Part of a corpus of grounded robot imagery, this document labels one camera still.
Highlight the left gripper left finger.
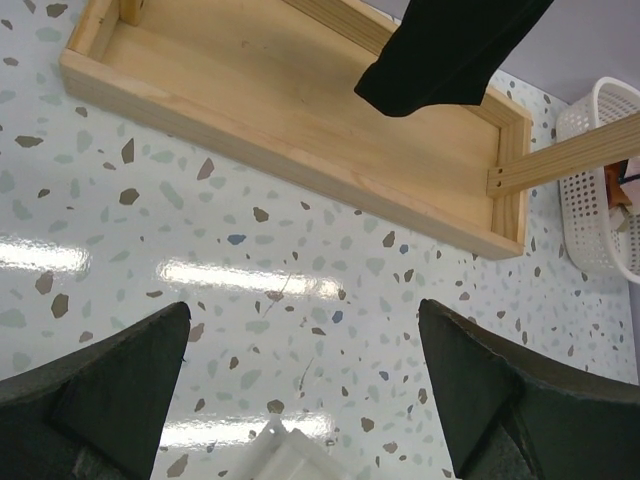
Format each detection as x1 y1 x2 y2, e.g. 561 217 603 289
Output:
1 302 191 479

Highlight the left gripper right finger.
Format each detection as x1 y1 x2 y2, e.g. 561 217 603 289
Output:
419 300 639 479

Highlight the pink underwear navy trim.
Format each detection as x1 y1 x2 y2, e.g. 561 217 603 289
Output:
618 157 640 206

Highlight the black beige underwear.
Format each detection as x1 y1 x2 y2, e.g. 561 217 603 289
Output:
354 0 552 117

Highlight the clear plastic clip box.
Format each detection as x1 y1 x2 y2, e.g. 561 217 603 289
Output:
226 419 353 480

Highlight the white plastic basket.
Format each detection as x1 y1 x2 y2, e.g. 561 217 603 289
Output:
556 77 639 284

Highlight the cream cloth in basket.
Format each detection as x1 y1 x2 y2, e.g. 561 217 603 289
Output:
609 204 635 233

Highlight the brown cloth in basket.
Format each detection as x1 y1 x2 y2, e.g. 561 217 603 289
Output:
604 161 631 209

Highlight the wooden hanging rack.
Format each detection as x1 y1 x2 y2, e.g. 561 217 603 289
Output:
59 1 639 260

